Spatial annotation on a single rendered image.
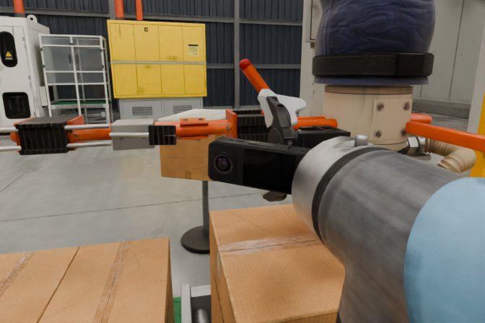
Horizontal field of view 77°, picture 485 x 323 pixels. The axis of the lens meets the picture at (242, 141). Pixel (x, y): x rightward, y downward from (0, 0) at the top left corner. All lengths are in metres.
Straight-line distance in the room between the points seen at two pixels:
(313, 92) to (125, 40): 6.52
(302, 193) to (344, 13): 0.42
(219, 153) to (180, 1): 11.01
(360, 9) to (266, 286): 0.51
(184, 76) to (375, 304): 7.71
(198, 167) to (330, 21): 1.57
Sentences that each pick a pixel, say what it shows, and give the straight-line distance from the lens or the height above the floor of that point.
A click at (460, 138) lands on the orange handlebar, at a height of 1.22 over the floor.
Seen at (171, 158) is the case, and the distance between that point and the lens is 2.11.
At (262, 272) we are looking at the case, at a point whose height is 0.95.
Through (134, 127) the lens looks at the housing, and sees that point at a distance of 0.55.
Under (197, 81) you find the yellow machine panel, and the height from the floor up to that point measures 1.10.
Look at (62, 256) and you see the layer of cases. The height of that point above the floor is 0.54.
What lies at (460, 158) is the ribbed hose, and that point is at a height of 1.16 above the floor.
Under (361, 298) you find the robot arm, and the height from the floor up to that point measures 1.20.
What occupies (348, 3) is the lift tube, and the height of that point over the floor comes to 1.44.
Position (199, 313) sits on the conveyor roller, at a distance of 1.16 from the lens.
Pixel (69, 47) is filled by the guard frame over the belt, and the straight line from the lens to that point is 7.96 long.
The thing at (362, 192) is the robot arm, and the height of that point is 1.25.
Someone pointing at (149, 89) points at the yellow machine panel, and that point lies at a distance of 7.81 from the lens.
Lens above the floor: 1.32
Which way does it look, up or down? 13 degrees down
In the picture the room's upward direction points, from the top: straight up
